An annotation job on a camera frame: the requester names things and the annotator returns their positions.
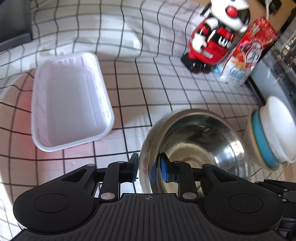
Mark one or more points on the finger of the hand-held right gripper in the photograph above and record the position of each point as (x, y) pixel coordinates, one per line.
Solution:
(276, 188)

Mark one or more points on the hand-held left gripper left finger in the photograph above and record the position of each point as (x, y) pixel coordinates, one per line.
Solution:
(134, 172)

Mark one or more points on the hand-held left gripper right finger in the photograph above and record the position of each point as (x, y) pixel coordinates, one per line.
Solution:
(165, 170)

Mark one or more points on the blue ceramic bowl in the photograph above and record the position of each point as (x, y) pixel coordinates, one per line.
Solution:
(263, 141)

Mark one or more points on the stainless steel bowl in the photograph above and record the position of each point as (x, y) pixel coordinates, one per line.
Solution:
(203, 139)

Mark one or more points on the cream bowl with yellow rim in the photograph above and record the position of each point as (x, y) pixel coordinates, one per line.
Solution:
(251, 143)

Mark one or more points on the white and pink plastic tray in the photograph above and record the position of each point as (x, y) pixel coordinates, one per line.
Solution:
(69, 104)

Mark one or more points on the white computer case glass panel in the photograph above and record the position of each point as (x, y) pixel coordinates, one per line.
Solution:
(277, 69)

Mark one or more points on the white black checked tablecloth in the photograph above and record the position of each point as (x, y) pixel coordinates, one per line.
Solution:
(138, 46)

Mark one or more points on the red cereal bag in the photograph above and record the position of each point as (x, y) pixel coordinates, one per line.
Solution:
(245, 58)

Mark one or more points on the red and white robot toy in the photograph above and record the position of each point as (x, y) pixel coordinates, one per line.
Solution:
(215, 41)

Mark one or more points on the black computer monitor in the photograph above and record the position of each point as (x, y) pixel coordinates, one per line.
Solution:
(13, 20)

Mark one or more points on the black wall power strip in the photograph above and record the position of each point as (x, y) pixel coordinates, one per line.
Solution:
(276, 5)

